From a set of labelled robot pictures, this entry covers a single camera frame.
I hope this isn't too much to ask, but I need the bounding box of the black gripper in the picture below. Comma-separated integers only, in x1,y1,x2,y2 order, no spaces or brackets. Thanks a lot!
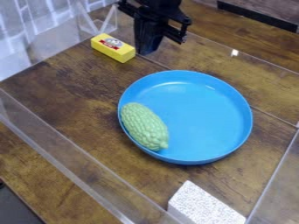
117,0,192,55

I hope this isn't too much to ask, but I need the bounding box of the blue round plastic tray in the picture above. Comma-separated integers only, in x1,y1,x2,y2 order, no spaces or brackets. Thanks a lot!
117,70,253,165

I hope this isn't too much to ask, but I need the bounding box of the green bumpy bitter gourd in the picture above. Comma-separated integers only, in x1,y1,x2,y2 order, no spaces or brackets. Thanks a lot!
120,102,169,151

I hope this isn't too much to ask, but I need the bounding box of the yellow rectangular block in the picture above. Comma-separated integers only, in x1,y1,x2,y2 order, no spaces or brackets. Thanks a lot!
90,33,136,63

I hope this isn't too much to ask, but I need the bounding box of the white speckled foam block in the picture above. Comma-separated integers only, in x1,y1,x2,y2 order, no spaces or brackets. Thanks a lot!
166,180,246,224

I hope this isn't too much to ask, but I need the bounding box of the clear acrylic enclosure wall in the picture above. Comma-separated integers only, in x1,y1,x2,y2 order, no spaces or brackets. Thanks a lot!
0,0,299,224

